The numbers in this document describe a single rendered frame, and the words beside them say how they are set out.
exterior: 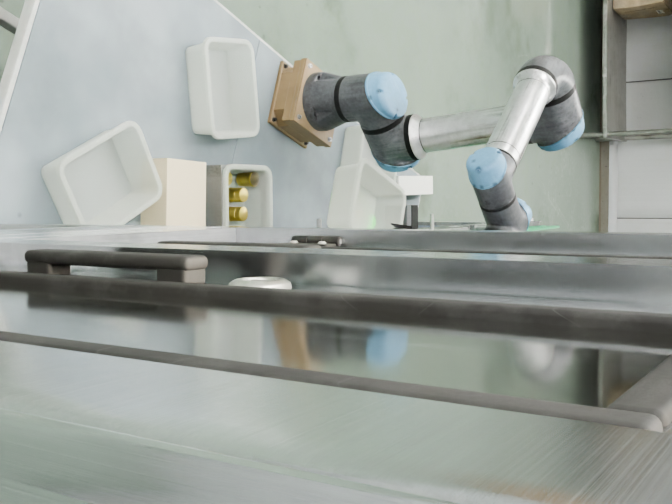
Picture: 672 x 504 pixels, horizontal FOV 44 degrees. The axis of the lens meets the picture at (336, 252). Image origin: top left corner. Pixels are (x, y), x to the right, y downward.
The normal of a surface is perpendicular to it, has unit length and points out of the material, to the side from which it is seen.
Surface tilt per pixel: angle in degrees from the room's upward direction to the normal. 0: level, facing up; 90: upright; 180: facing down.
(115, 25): 0
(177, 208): 0
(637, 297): 90
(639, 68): 90
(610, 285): 90
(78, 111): 0
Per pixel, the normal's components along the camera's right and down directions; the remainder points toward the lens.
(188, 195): 0.84, 0.03
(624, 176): -0.54, 0.06
